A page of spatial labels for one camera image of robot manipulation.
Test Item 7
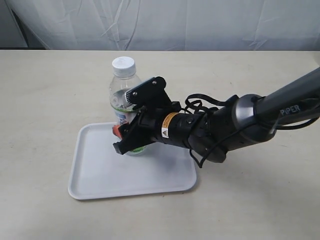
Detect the white backdrop curtain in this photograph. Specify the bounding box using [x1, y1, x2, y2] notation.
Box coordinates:
[4, 0, 320, 51]

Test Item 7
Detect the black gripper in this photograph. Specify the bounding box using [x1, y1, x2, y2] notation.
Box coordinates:
[111, 107, 191, 155]

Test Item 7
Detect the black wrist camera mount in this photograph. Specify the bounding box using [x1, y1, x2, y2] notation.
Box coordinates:
[124, 76, 172, 111]

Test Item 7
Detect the white rectangular plastic tray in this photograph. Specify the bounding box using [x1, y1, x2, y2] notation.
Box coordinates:
[68, 122, 197, 201]

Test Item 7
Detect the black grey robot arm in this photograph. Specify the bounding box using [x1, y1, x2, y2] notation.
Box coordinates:
[112, 69, 320, 167]

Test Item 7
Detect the clear plastic drink bottle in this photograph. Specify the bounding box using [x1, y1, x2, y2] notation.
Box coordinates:
[108, 56, 147, 156]

